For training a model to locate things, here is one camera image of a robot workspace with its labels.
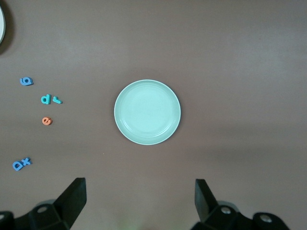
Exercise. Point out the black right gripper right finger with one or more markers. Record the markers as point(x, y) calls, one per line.
point(206, 203)

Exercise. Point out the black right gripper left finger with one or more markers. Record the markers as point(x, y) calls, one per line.
point(69, 203)

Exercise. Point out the teal foam letter r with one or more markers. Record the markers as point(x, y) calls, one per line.
point(57, 100)

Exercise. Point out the teal foam letter d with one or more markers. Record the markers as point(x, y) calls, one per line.
point(47, 99)

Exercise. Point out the blue foam letter x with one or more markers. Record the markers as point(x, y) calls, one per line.
point(26, 161)

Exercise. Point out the blue foam capital D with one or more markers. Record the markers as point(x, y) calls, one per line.
point(15, 166)

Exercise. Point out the mint green round plate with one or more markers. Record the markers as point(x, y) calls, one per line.
point(147, 112)

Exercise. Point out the blue foam digit 6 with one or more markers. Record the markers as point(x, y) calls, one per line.
point(24, 82)

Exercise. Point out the brown table cover sheet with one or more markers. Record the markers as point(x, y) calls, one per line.
point(227, 48)

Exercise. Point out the beige round plate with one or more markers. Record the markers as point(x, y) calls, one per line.
point(2, 26)

